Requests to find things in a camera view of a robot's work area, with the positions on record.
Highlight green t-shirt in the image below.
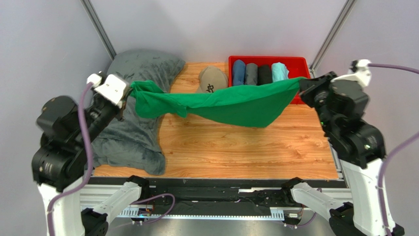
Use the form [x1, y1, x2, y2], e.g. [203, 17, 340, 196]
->
[131, 77, 302, 128]

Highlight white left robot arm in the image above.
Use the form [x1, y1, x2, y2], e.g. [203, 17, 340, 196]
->
[31, 95, 150, 236]

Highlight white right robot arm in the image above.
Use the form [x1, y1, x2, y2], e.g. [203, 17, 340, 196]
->
[282, 72, 405, 236]

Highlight grey plush pillow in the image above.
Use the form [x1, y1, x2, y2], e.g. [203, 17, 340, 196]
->
[92, 49, 185, 176]

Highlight red plastic bin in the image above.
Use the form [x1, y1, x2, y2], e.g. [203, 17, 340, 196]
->
[228, 56, 310, 111]

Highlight turquoise rolled t-shirt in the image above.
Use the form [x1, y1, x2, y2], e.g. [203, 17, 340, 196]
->
[271, 62, 289, 82]

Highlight black rolled t-shirt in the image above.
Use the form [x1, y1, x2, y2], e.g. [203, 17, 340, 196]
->
[257, 64, 272, 86]

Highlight grey rolled t-shirt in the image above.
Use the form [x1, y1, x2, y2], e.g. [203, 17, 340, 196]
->
[244, 63, 258, 85]

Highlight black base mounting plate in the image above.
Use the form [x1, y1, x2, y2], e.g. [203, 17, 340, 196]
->
[118, 177, 313, 217]

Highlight blue rolled t-shirt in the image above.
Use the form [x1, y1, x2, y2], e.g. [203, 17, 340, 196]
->
[232, 59, 246, 86]

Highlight tan baseball cap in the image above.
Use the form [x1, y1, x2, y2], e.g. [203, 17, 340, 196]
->
[196, 65, 228, 93]

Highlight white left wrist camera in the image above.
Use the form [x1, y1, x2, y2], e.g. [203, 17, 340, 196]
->
[87, 74, 130, 108]

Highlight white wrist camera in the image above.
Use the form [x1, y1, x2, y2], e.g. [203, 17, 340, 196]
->
[331, 59, 372, 88]
[87, 74, 130, 108]

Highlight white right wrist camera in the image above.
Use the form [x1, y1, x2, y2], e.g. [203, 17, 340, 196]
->
[331, 59, 372, 88]

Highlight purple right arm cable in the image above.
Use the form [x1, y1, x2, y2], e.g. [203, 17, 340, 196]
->
[366, 63, 419, 236]

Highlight aluminium frame rail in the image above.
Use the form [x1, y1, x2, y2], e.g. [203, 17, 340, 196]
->
[78, 183, 374, 236]

